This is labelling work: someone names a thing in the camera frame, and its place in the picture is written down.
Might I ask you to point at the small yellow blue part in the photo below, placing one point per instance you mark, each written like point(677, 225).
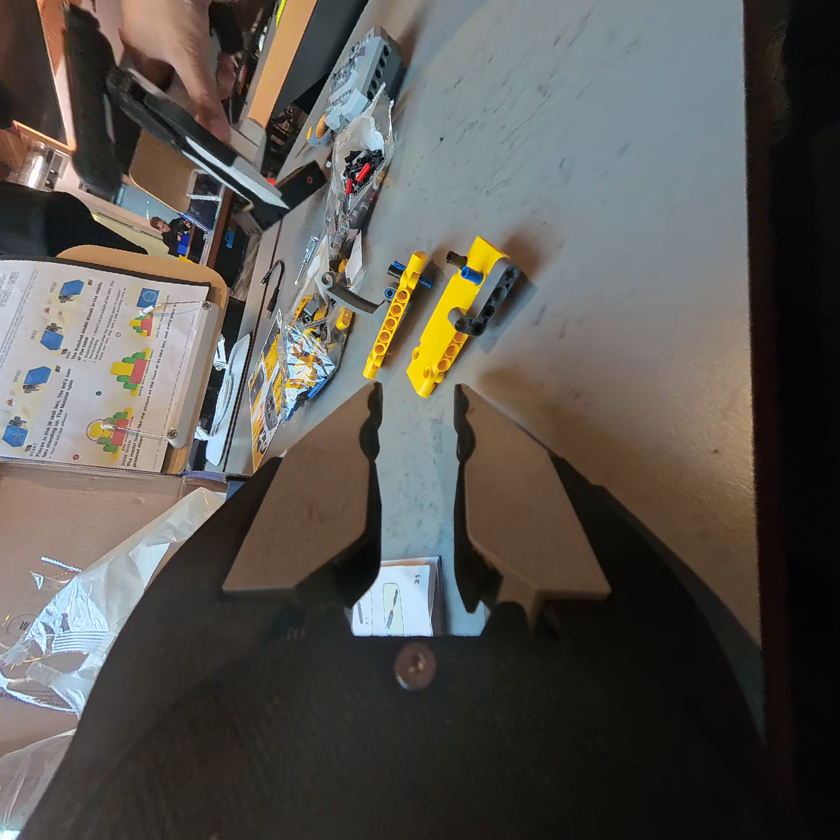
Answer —
point(320, 130)

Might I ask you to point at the grey hub block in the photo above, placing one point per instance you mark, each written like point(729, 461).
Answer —
point(367, 72)

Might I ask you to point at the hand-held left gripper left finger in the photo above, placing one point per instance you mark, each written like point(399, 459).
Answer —
point(308, 518)

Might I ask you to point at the blue cardboard kit box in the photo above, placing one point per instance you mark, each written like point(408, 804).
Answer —
point(79, 518)

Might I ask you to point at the printed instruction sheet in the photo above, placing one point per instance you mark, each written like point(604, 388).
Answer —
point(79, 367)

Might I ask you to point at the person's brown clothing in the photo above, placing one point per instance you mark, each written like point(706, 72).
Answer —
point(807, 394)

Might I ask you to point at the crumpled clear plastic bag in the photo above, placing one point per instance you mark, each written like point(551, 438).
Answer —
point(98, 610)

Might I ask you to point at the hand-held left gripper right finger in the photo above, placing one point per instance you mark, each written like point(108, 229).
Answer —
point(525, 525)

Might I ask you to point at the yellow panel with pins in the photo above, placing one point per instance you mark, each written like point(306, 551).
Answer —
point(390, 321)

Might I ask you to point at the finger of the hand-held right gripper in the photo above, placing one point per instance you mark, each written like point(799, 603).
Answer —
point(216, 164)

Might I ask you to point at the wooden board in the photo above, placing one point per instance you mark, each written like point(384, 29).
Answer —
point(118, 257)

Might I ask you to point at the grey desk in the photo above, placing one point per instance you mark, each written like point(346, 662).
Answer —
point(590, 197)

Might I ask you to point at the beige panel with black edge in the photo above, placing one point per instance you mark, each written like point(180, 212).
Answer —
point(289, 59)

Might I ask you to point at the grey curved panel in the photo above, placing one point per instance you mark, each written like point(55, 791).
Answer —
point(354, 303)

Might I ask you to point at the silver monitor stand base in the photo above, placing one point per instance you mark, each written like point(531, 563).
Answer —
point(239, 367)

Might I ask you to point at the clear bag of yellow parts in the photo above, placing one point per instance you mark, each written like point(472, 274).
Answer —
point(26, 774)

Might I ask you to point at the yellow panel with grey beam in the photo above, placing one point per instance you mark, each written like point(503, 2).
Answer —
point(446, 328)

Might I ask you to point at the bag of black red parts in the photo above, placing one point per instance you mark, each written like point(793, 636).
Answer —
point(358, 170)

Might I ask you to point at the yellow black sticker sheet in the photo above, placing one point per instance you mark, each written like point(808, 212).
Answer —
point(262, 394)

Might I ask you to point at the white sheet holder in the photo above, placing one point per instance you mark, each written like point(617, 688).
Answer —
point(197, 374)

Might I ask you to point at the instruction booklet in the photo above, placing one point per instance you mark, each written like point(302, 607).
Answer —
point(400, 590)

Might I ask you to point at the bag of yellow grey parts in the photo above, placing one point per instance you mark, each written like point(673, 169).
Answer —
point(308, 367)

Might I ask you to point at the person's right hand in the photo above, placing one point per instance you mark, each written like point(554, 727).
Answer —
point(177, 46)

